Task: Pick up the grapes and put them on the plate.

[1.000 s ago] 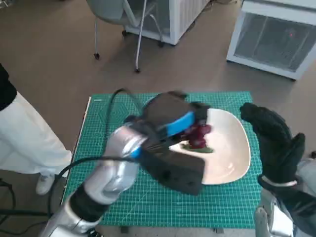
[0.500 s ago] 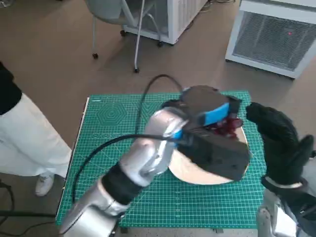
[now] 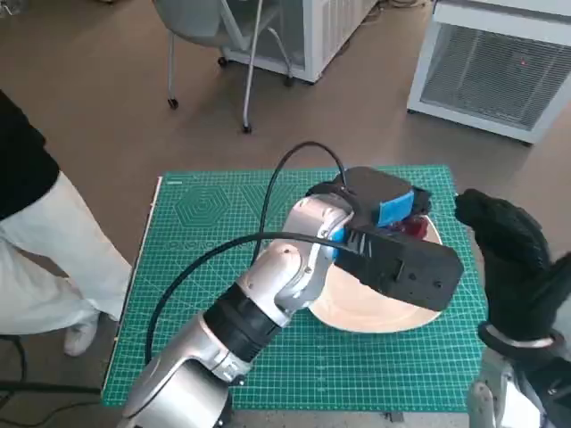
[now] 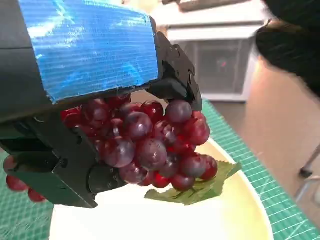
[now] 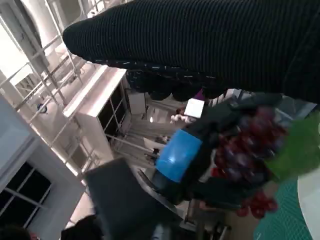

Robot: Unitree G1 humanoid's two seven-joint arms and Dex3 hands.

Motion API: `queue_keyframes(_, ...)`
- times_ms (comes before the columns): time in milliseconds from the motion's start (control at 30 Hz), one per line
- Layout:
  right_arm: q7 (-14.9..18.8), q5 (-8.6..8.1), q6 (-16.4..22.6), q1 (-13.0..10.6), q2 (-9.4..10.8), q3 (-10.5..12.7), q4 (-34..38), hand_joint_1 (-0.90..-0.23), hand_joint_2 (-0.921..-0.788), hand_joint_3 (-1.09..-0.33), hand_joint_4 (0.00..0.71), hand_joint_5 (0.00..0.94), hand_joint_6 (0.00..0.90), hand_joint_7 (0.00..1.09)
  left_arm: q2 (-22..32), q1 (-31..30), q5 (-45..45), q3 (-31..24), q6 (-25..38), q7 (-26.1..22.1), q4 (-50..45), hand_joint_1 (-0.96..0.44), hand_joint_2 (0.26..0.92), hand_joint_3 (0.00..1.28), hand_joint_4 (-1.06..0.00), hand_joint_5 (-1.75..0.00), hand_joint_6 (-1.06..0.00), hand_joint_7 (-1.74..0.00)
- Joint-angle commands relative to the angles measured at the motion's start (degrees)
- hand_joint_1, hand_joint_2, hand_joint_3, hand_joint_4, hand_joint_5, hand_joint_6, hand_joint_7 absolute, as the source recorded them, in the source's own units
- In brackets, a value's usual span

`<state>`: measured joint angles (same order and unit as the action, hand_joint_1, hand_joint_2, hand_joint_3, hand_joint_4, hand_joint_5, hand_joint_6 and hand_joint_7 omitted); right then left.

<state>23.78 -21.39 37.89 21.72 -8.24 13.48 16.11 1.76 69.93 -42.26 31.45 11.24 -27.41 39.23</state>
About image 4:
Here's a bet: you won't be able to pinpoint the white plate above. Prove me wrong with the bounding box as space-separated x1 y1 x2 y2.
49 137 275 240

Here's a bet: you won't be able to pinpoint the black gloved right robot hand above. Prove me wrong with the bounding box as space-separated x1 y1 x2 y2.
254 0 320 100

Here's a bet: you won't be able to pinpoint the metal chair leg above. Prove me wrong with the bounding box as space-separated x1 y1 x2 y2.
293 144 320 201

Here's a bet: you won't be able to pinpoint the white mesh cabinet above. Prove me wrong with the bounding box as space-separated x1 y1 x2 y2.
154 14 266 103

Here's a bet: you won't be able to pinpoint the red toy grapes with leaf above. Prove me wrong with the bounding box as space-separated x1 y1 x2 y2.
3 93 243 206

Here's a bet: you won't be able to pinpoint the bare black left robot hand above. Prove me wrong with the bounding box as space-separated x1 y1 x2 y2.
0 0 203 209

